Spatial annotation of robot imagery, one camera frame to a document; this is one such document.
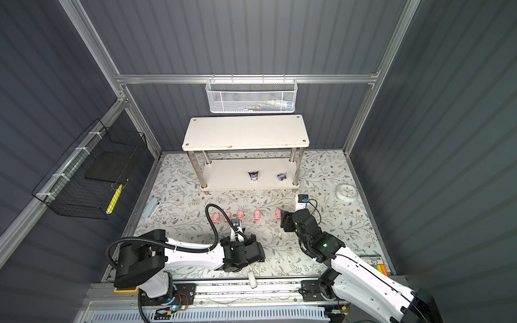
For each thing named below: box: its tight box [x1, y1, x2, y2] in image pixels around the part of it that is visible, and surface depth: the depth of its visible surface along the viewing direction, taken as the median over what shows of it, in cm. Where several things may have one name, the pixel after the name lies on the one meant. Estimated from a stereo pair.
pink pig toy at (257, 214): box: [253, 209, 262, 221], surface depth 95 cm
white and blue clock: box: [335, 183, 359, 203], surface depth 101 cm
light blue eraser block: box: [142, 197, 161, 220], surface depth 96 cm
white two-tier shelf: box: [181, 114, 310, 192], surface depth 99 cm
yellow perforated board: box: [105, 184, 123, 215], surface depth 69 cm
